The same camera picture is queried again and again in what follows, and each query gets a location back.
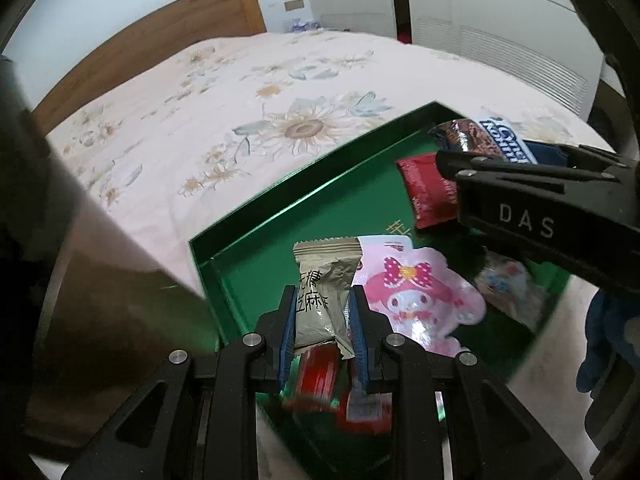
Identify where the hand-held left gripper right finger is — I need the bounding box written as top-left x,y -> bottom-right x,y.
347,285 -> 583,480

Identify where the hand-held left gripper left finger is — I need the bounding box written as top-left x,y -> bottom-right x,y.
62,285 -> 297,480

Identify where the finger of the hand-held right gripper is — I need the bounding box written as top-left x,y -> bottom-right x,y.
435,149 -> 618,196
520,141 -> 640,171

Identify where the small red candy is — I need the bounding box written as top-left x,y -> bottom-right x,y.
282,342 -> 341,413

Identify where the brown white cookie packet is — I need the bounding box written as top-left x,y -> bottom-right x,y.
428,114 -> 538,166

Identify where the small white candy packet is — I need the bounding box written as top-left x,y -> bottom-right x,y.
472,250 -> 551,331

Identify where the olive green snack packet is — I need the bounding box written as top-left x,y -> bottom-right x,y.
292,236 -> 363,361

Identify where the large red white packet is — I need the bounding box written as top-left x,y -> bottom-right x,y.
335,360 -> 393,436

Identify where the pink cartoon character packet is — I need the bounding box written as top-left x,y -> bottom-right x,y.
350,235 -> 488,361

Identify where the square dark red packet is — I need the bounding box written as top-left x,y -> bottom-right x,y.
396,152 -> 461,231

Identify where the green tray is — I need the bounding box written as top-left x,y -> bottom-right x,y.
187,101 -> 571,461

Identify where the person's right hand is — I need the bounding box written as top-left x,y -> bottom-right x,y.
576,287 -> 640,396

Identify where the white wardrobe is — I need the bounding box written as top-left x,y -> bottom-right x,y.
300,0 -> 603,116

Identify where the brown black electric kettle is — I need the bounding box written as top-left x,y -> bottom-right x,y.
0,55 -> 221,461

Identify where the small bedside clutter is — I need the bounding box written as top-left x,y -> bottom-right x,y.
286,17 -> 323,34

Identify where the wooden headboard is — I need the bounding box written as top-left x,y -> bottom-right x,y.
32,0 -> 267,136

